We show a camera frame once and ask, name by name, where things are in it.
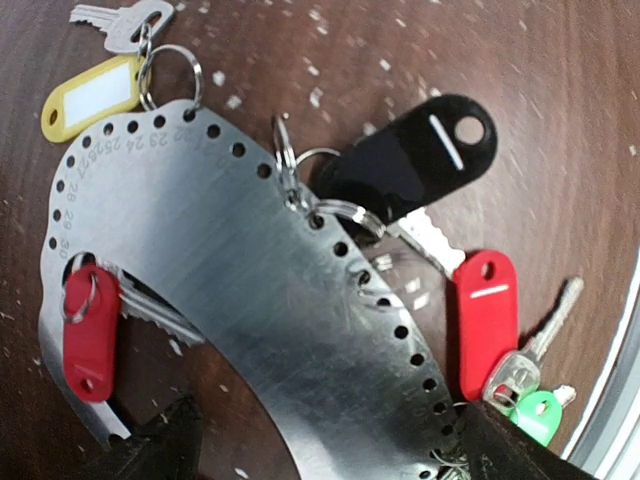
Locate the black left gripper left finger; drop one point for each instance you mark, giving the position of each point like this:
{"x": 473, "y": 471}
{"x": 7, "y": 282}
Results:
{"x": 167, "y": 447}

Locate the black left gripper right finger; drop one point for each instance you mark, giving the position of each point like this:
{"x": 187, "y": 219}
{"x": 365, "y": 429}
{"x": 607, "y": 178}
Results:
{"x": 496, "y": 449}

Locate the large metal oval keyring plate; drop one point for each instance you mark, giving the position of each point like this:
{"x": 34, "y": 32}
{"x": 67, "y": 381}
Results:
{"x": 195, "y": 210}

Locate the red tag with keys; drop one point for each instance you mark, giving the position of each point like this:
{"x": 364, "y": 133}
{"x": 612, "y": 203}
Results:
{"x": 96, "y": 296}

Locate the green key tag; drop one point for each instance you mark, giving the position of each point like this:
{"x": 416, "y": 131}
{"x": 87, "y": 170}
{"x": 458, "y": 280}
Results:
{"x": 539, "y": 415}

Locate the red key tag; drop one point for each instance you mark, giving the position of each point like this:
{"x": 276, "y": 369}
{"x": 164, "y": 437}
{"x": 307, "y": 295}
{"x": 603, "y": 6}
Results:
{"x": 487, "y": 304}

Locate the black key fob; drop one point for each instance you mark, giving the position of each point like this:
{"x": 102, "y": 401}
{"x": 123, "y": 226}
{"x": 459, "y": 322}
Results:
{"x": 438, "y": 147}

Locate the yellow key tag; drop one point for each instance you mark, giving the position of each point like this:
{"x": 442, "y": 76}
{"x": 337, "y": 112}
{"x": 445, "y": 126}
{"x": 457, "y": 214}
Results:
{"x": 108, "y": 88}

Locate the small silver key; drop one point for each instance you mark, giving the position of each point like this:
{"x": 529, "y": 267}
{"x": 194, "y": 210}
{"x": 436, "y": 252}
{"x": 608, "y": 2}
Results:
{"x": 123, "y": 26}

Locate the metal base rail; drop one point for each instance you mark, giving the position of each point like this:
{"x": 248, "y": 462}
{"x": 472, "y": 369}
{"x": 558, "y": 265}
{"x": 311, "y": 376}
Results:
{"x": 605, "y": 443}

